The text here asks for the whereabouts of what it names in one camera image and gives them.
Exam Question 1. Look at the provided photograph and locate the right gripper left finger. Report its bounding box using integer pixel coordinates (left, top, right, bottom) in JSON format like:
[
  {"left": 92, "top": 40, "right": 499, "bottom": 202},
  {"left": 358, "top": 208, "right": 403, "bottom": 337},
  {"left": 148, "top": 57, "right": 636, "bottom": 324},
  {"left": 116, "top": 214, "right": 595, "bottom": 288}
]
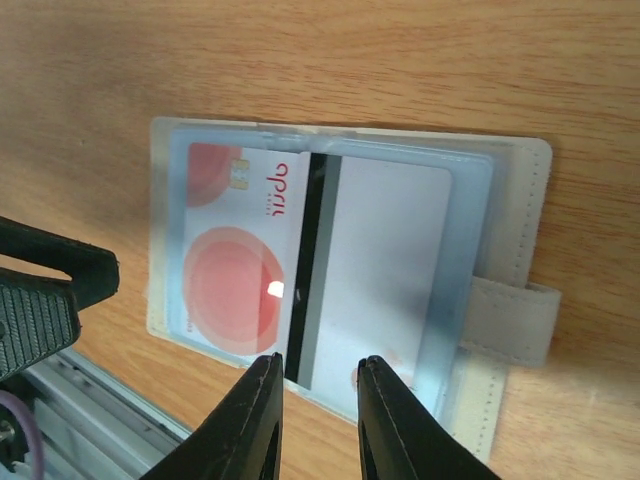
[{"left": 142, "top": 353, "right": 284, "bottom": 480}]

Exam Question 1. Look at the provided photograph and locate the beige leather card holder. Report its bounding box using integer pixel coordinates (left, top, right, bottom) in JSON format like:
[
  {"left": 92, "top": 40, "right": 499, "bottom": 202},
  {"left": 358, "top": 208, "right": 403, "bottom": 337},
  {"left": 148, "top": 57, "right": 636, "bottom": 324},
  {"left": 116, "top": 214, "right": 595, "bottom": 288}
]
[{"left": 147, "top": 117, "right": 561, "bottom": 461}]

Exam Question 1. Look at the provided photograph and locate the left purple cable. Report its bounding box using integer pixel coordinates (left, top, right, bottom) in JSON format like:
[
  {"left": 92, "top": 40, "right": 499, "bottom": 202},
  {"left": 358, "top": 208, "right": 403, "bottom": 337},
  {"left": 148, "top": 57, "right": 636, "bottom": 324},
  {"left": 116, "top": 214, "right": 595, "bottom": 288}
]
[{"left": 0, "top": 389, "right": 46, "bottom": 480}]

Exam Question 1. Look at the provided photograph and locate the aluminium front rail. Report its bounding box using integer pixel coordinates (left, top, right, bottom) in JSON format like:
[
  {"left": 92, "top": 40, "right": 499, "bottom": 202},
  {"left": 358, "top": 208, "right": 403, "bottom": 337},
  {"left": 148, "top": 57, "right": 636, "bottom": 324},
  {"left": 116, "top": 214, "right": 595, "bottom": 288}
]
[{"left": 22, "top": 349, "right": 191, "bottom": 479}]

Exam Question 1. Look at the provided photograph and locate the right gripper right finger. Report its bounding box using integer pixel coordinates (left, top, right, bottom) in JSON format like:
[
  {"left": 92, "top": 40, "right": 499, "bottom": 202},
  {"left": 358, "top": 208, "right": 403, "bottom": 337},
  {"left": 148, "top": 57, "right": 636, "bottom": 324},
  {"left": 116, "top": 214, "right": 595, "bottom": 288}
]
[{"left": 357, "top": 355, "right": 498, "bottom": 480}]

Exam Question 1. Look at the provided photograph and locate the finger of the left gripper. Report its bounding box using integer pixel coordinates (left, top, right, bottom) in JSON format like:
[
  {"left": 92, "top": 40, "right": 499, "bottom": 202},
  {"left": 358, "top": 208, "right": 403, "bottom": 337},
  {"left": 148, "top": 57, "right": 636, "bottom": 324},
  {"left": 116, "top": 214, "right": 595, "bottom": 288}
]
[
  {"left": 1, "top": 217, "right": 120, "bottom": 310},
  {"left": 1, "top": 268, "right": 81, "bottom": 378}
]

